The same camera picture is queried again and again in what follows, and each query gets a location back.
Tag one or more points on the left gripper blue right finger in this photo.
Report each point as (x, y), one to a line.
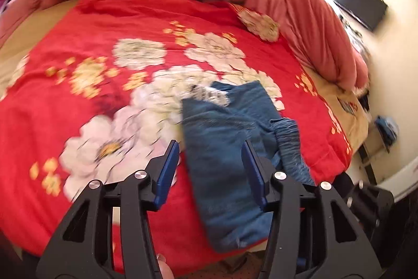
(255, 175)

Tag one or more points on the blue denim pants lace hem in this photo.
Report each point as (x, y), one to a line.
(216, 121)

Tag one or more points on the black wall television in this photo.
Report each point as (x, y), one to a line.
(369, 13)

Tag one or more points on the red floral blanket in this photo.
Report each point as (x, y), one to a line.
(103, 87)

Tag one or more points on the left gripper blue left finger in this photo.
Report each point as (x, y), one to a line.
(163, 171)

